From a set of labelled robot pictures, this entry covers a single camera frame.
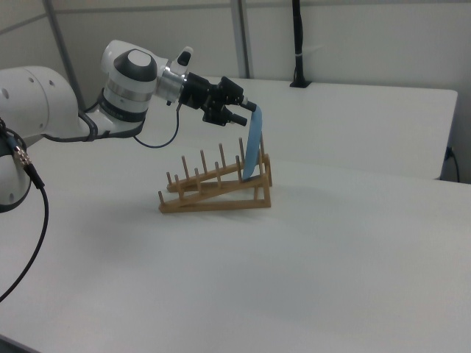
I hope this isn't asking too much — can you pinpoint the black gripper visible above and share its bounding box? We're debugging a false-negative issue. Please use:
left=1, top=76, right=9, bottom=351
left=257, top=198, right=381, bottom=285
left=178, top=72, right=259, bottom=129

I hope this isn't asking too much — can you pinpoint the blue round plate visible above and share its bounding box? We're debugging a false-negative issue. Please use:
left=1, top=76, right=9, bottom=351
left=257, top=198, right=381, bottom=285
left=241, top=106, right=266, bottom=182

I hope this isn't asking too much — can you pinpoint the wooden plate rack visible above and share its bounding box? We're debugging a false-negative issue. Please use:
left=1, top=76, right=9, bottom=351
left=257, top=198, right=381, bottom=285
left=157, top=136, right=274, bottom=215

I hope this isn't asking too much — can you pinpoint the black pole with base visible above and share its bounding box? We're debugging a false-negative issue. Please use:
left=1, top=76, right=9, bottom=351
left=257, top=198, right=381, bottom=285
left=289, top=0, right=314, bottom=89

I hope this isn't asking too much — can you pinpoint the white back table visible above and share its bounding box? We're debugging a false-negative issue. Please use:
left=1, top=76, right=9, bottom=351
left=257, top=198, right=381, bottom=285
left=146, top=75, right=459, bottom=181

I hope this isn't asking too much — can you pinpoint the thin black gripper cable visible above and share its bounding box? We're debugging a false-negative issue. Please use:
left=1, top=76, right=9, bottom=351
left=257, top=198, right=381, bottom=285
left=132, top=104, right=182, bottom=149

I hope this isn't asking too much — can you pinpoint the grey partition frame post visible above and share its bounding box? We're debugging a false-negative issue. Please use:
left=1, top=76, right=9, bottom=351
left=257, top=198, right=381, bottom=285
left=230, top=0, right=255, bottom=79
left=42, top=0, right=88, bottom=111

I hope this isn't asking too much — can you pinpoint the black cable with metal connector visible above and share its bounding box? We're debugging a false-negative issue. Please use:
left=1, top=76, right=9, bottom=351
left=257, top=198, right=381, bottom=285
left=0, top=116, right=50, bottom=303

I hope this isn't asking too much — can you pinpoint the black cable at table edge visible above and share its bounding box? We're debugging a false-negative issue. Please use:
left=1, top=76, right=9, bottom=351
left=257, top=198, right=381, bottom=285
left=445, top=146, right=461, bottom=182

